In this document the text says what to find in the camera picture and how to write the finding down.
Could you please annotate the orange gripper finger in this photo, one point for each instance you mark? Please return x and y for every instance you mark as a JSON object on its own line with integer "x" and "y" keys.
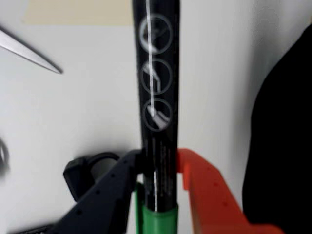
{"x": 212, "y": 200}

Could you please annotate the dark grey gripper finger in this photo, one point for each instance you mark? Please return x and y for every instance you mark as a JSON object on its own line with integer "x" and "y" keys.
{"x": 104, "y": 200}

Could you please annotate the green capped black marker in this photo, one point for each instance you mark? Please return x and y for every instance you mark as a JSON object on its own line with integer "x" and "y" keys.
{"x": 156, "y": 97}

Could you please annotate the black fabric bag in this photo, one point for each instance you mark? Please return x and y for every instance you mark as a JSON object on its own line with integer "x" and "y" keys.
{"x": 287, "y": 122}

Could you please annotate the black AA battery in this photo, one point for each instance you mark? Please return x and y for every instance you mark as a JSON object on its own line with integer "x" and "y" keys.
{"x": 31, "y": 230}

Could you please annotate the beige masking tape strip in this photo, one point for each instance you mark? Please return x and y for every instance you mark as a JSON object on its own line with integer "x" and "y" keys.
{"x": 73, "y": 12}

